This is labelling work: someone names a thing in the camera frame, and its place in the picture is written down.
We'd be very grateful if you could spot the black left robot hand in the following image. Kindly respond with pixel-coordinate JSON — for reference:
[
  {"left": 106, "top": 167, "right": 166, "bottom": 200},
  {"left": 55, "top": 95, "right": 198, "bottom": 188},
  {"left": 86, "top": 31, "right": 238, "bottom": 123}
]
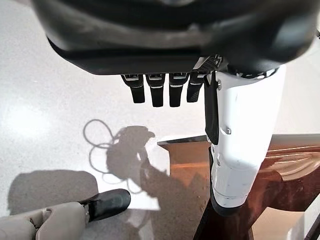
[{"left": 31, "top": 0, "right": 320, "bottom": 217}]

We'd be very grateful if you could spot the brown acrylic stand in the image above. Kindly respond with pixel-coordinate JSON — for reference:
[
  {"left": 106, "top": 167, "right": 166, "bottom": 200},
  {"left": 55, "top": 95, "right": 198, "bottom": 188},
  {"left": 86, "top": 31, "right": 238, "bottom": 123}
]
[{"left": 157, "top": 133, "right": 320, "bottom": 240}]

